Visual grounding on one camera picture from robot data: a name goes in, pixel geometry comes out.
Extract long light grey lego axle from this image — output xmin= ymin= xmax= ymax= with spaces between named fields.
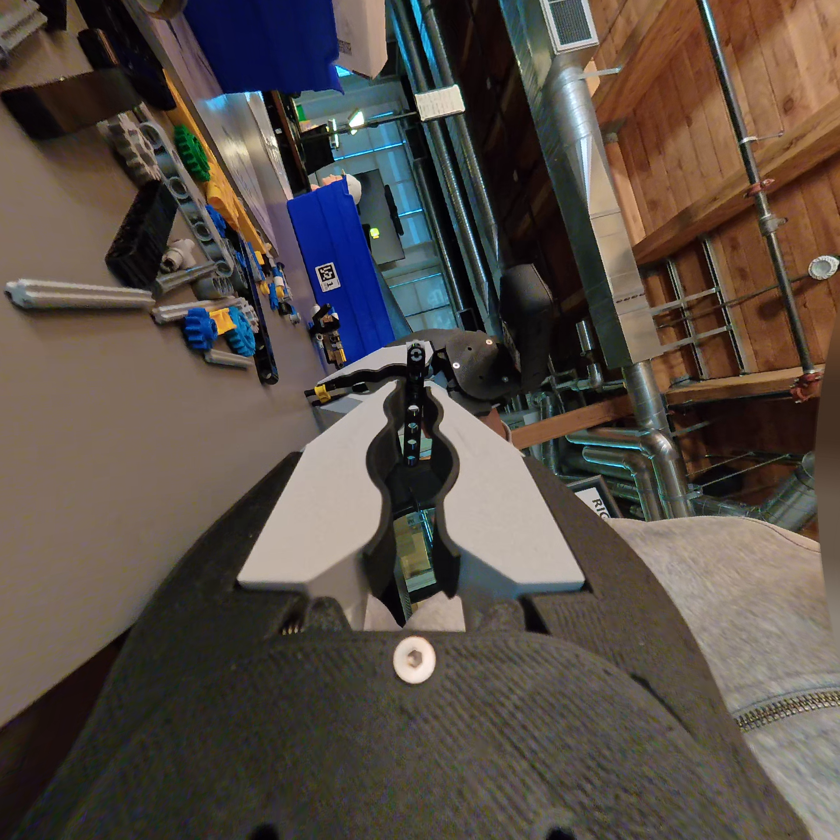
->
xmin=5 ymin=278 xmax=156 ymax=311

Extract metal pipe with red clamps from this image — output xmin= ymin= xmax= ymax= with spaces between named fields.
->
xmin=696 ymin=0 xmax=825 ymax=403

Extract short black lego beam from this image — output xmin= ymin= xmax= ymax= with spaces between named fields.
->
xmin=400 ymin=341 xmax=429 ymax=469

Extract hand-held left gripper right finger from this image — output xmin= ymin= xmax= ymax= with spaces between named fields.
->
xmin=425 ymin=387 xmax=586 ymax=631

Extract small black yellow lego assembly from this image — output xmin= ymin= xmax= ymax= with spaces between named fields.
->
xmin=309 ymin=302 xmax=348 ymax=369

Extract white paper sign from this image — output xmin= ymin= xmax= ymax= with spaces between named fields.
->
xmin=415 ymin=85 xmax=466 ymax=122

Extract white cardboard box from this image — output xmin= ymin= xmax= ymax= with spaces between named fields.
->
xmin=333 ymin=0 xmax=389 ymax=80

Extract long black lego beam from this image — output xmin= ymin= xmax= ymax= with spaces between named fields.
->
xmin=238 ymin=239 xmax=280 ymax=385

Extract flexible silver duct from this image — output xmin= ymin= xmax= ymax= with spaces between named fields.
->
xmin=694 ymin=451 xmax=819 ymax=534

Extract grey monitor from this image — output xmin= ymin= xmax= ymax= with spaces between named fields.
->
xmin=357 ymin=169 xmax=406 ymax=267

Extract long grey lego beam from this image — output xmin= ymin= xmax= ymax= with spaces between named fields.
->
xmin=141 ymin=121 xmax=238 ymax=278

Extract small yellow white lego pieces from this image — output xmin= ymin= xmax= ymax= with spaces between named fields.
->
xmin=258 ymin=258 xmax=303 ymax=324

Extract yellow lego plate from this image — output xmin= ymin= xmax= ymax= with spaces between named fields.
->
xmin=161 ymin=69 xmax=274 ymax=258

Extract metal ventilation duct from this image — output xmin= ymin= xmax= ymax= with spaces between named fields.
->
xmin=504 ymin=0 xmax=662 ymax=370

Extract large black lego tire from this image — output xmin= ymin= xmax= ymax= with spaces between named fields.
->
xmin=77 ymin=29 xmax=179 ymax=113

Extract white ridged lego piece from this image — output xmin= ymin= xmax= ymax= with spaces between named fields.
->
xmin=0 ymin=0 xmax=51 ymax=64

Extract grey conduit pipes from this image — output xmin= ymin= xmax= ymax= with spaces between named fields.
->
xmin=392 ymin=0 xmax=503 ymax=332

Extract blue plastic bin with tag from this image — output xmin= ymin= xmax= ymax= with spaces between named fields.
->
xmin=287 ymin=180 xmax=411 ymax=358

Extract grey lego gears cluster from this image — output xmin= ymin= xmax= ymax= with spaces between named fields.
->
xmin=98 ymin=112 xmax=163 ymax=182

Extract dark grey lego axle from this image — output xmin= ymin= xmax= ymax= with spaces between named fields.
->
xmin=154 ymin=262 xmax=219 ymax=298

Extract glossy white board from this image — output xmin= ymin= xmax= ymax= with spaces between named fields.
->
xmin=196 ymin=92 xmax=294 ymax=245

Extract white vent grille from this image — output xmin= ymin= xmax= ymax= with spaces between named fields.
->
xmin=541 ymin=0 xmax=600 ymax=55

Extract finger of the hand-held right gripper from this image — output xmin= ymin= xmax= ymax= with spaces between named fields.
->
xmin=315 ymin=341 xmax=447 ymax=396
xmin=305 ymin=391 xmax=391 ymax=439

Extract grey zip hoodie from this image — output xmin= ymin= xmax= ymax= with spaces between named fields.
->
xmin=610 ymin=515 xmax=840 ymax=840

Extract black brown block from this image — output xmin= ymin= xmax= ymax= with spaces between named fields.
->
xmin=0 ymin=68 xmax=143 ymax=143

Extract green lego gear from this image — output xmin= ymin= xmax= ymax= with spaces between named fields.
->
xmin=173 ymin=125 xmax=213 ymax=182

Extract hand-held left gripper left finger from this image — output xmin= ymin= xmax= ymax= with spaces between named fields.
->
xmin=238 ymin=382 xmax=408 ymax=631

